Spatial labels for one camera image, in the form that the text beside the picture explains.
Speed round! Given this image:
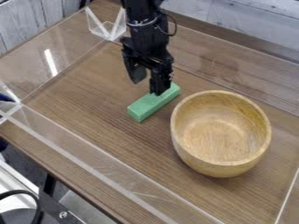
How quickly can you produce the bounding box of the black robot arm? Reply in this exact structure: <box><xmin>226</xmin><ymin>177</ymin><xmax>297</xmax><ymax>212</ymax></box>
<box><xmin>121</xmin><ymin>0</ymin><xmax>175</xmax><ymax>96</ymax></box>

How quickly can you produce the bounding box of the green rectangular block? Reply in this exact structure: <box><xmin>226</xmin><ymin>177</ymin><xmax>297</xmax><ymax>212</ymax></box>
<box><xmin>127</xmin><ymin>83</ymin><xmax>182</xmax><ymax>122</ymax></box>

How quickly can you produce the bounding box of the brown wooden bowl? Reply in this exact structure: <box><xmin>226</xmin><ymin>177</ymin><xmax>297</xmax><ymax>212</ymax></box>
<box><xmin>171</xmin><ymin>90</ymin><xmax>273</xmax><ymax>178</ymax></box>

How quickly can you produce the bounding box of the black table leg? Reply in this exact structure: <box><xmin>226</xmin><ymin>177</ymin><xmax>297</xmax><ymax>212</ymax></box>
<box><xmin>43</xmin><ymin>174</ymin><xmax>56</xmax><ymax>196</ymax></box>

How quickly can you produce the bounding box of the clear acrylic corner bracket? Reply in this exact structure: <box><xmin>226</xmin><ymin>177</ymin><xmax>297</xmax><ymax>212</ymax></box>
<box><xmin>85</xmin><ymin>7</ymin><xmax>127</xmax><ymax>41</ymax></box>

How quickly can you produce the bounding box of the clear acrylic tray wall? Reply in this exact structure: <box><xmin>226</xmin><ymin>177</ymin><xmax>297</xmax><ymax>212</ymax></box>
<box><xmin>0</xmin><ymin>82</ymin><xmax>223</xmax><ymax>224</ymax></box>

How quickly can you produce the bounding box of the black cable loop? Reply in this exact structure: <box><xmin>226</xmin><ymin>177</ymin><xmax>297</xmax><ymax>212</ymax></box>
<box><xmin>0</xmin><ymin>190</ymin><xmax>44</xmax><ymax>224</ymax></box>

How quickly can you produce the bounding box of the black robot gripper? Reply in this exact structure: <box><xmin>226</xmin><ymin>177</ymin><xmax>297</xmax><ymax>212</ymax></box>
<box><xmin>121</xmin><ymin>17</ymin><xmax>175</xmax><ymax>96</ymax></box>

